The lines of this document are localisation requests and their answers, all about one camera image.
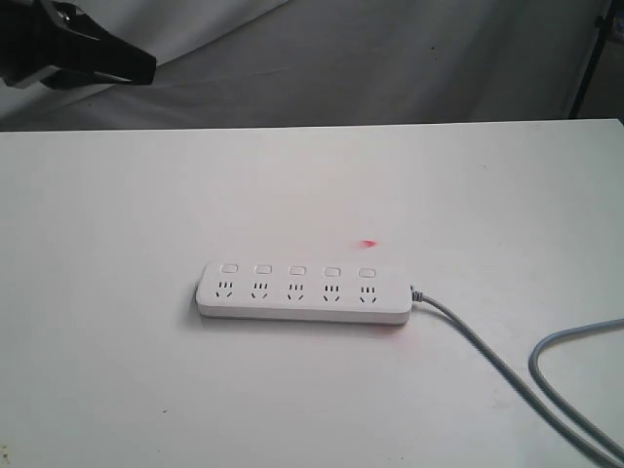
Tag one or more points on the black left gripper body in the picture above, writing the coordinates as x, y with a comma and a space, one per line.
28, 29

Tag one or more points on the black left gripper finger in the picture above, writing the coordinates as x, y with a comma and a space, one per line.
86, 53

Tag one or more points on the white five-outlet power strip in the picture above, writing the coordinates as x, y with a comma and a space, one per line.
304, 292

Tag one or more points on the grey backdrop cloth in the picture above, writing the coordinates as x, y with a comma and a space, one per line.
235, 64

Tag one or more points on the black tripod stand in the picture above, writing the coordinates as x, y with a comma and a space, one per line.
603, 24

